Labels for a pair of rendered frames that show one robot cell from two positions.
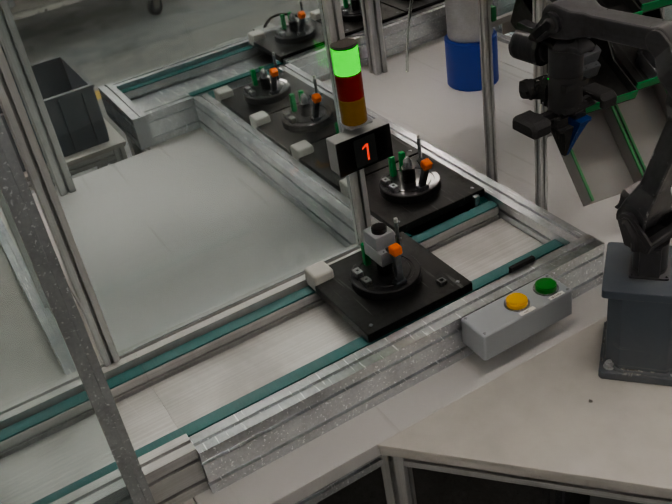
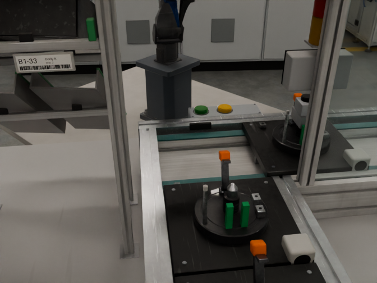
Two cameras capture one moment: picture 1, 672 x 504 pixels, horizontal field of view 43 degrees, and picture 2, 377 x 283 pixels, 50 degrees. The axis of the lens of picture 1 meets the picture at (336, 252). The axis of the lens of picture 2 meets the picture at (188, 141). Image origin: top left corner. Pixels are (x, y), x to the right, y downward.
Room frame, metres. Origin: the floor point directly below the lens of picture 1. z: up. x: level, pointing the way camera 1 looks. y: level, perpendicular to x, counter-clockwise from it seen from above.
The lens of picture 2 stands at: (2.28, -0.09, 1.49)
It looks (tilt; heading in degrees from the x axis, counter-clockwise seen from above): 31 degrees down; 198
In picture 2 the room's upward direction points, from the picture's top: straight up
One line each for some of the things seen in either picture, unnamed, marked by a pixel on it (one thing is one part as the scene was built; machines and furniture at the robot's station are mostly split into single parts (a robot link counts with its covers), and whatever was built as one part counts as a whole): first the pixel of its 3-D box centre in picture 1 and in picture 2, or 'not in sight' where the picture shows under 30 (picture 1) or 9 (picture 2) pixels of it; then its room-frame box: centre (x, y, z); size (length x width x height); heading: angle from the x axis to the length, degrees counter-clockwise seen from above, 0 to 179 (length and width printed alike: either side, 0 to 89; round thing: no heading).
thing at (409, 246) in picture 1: (386, 282); (299, 144); (1.37, -0.09, 0.96); 0.24 x 0.24 x 0.02; 25
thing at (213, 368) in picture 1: (355, 310); (325, 164); (1.37, -0.02, 0.91); 0.84 x 0.28 x 0.10; 115
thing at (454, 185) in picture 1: (408, 171); (231, 200); (1.70, -0.19, 1.01); 0.24 x 0.24 x 0.13; 25
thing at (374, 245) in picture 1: (377, 239); (307, 111); (1.38, -0.08, 1.06); 0.08 x 0.04 x 0.07; 25
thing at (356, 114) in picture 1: (352, 108); (323, 29); (1.50, -0.08, 1.28); 0.05 x 0.05 x 0.05
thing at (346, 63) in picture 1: (345, 59); not in sight; (1.50, -0.08, 1.38); 0.05 x 0.05 x 0.05
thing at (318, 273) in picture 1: (319, 276); not in sight; (1.42, 0.04, 0.97); 0.05 x 0.05 x 0.04; 25
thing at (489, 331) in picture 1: (517, 315); (224, 119); (1.24, -0.31, 0.93); 0.21 x 0.07 x 0.06; 115
